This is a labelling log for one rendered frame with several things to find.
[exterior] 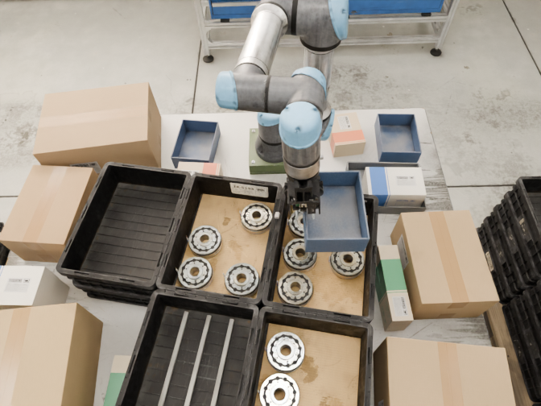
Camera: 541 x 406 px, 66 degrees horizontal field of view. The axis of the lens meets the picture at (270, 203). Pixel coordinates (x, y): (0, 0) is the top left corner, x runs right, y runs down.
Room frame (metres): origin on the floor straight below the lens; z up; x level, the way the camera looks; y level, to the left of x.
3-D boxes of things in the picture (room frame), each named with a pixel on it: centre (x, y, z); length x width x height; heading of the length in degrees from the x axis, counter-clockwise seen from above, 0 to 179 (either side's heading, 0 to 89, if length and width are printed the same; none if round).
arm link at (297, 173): (0.52, -0.07, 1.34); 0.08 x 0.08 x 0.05
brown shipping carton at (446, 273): (0.50, -0.53, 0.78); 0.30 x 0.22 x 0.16; 179
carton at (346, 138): (1.10, -0.31, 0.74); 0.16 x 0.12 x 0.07; 5
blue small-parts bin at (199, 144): (1.09, 0.28, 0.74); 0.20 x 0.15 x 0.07; 171
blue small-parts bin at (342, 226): (0.53, -0.16, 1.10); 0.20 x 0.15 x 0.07; 178
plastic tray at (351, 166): (0.84, -0.43, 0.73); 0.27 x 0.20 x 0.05; 85
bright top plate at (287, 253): (0.53, -0.08, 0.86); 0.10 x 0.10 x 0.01
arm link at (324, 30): (1.00, -0.16, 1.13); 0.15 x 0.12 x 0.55; 79
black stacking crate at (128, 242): (0.64, 0.44, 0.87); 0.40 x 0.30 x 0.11; 168
